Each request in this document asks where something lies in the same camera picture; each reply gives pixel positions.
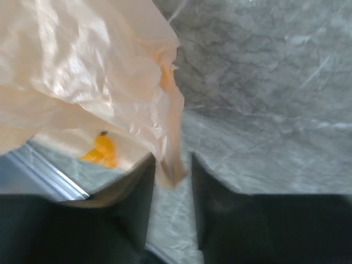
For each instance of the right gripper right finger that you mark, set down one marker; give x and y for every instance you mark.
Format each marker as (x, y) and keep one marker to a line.
(233, 227)

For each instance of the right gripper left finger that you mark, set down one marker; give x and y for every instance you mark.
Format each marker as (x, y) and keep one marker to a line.
(108, 227)

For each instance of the translucent orange plastic bag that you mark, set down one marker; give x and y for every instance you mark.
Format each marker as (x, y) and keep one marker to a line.
(92, 80)

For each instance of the aluminium table edge rail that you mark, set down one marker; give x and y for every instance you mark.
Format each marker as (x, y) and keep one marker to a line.
(26, 171)

